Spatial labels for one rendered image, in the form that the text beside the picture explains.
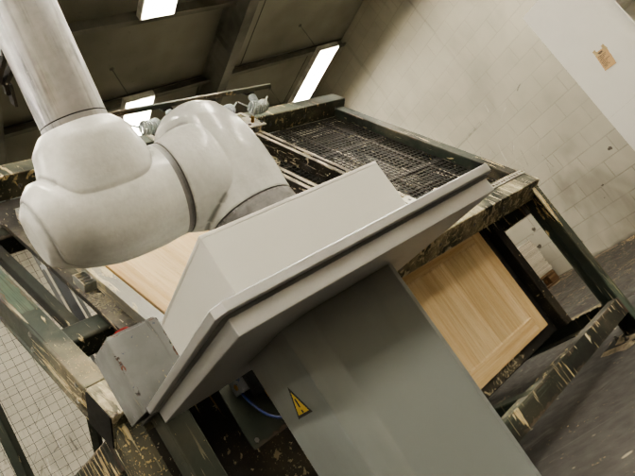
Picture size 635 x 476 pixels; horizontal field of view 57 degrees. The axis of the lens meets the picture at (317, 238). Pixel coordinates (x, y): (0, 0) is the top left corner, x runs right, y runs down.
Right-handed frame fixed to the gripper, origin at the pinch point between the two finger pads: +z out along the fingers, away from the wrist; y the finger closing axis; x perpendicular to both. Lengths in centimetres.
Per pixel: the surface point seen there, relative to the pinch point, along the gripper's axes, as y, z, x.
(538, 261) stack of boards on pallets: -486, 363, 59
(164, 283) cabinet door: -7, 46, 45
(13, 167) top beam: -1, 56, -42
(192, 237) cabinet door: -30, 53, 28
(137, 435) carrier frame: 29, 32, 86
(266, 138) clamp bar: -107, 72, -16
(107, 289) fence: 8, 43, 38
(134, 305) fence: 6, 39, 50
